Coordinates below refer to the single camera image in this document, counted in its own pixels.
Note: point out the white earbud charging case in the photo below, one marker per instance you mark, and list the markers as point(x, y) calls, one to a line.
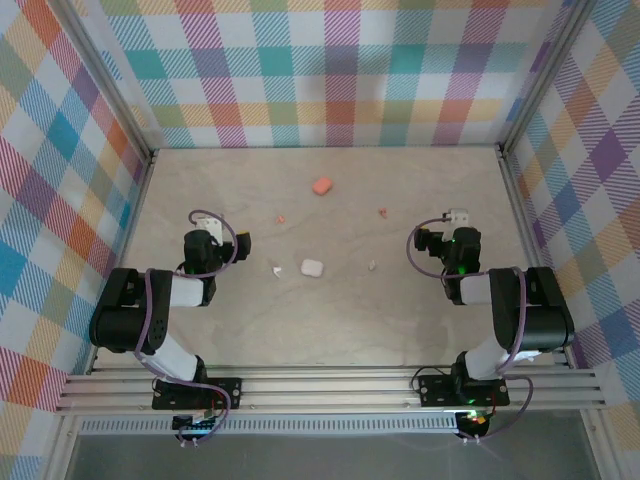
point(311, 267)

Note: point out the orange earbud charging case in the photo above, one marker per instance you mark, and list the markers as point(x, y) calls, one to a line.
point(322, 186)

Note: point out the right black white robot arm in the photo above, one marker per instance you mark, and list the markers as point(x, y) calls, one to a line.
point(540, 310)

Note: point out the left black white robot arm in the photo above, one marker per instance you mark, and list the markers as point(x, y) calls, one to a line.
point(125, 320)

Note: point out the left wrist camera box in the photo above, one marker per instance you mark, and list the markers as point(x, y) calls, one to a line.
point(210, 225)

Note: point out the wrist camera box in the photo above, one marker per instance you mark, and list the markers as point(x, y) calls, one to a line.
point(458, 216)
point(210, 225)

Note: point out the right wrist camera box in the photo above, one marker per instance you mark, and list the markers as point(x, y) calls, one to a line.
point(458, 216)

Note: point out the aluminium table side rail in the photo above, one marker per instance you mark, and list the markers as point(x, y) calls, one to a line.
point(525, 225)
point(123, 255)

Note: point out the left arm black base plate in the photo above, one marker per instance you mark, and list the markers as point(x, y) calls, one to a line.
point(227, 392)

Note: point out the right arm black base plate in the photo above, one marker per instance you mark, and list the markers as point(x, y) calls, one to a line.
point(435, 390)

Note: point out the aluminium mounting rail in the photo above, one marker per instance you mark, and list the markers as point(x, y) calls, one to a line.
point(325, 390)

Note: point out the aluminium frame post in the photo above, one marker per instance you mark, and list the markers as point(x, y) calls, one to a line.
point(542, 75)
point(102, 75)

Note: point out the aluminium frame leg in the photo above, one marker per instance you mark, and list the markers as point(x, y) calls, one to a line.
point(597, 450)
point(62, 450)

